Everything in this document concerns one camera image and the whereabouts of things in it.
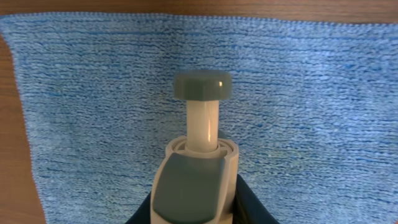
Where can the white pipette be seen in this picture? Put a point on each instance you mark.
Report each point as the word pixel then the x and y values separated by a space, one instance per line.
pixel 192 186

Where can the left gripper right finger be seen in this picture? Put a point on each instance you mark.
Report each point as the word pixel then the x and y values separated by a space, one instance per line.
pixel 252 208

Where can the blue cloth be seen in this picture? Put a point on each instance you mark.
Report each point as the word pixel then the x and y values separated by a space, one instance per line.
pixel 93 93

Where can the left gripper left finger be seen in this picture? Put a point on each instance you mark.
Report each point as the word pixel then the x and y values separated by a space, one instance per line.
pixel 143 214

